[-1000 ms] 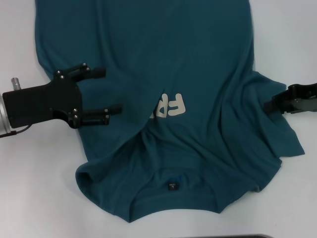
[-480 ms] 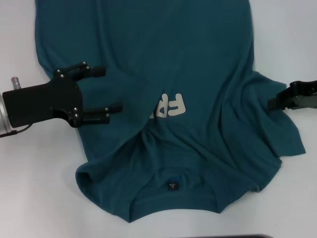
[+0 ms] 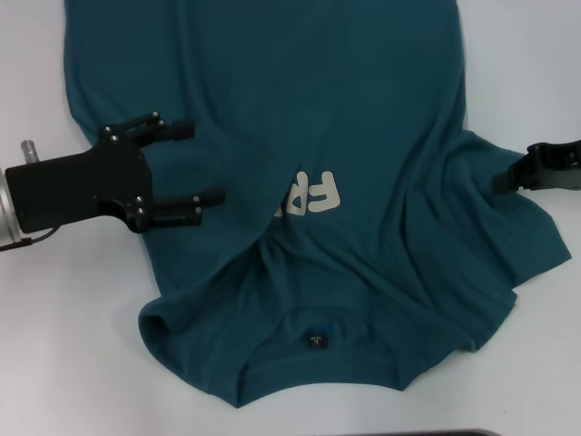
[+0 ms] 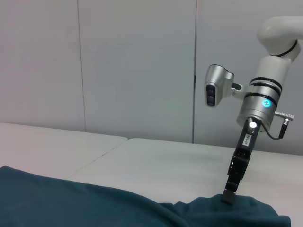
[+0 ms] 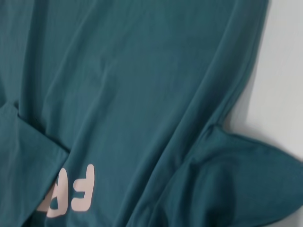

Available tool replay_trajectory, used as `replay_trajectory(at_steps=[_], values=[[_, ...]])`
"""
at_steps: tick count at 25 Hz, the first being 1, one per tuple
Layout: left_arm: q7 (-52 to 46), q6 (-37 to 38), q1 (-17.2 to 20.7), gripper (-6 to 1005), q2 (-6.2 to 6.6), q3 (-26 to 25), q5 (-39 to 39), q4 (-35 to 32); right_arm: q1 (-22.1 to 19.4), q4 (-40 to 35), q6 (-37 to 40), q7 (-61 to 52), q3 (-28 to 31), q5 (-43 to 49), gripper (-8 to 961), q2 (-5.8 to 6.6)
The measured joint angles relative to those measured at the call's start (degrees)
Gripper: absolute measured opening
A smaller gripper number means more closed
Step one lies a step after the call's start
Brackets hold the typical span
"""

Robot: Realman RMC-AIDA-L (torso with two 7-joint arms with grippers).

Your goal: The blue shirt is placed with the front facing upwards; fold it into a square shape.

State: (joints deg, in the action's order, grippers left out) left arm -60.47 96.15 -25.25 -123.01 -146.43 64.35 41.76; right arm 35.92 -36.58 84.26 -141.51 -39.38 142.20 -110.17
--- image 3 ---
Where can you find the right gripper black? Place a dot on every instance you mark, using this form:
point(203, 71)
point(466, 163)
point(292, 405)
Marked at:
point(563, 163)

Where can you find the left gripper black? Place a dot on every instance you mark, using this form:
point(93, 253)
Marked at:
point(81, 191)

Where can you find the teal blue printed t-shirt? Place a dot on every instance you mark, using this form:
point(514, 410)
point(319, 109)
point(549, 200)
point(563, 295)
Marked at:
point(318, 91)

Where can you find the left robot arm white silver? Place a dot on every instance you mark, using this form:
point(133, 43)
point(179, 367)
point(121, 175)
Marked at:
point(6, 213)

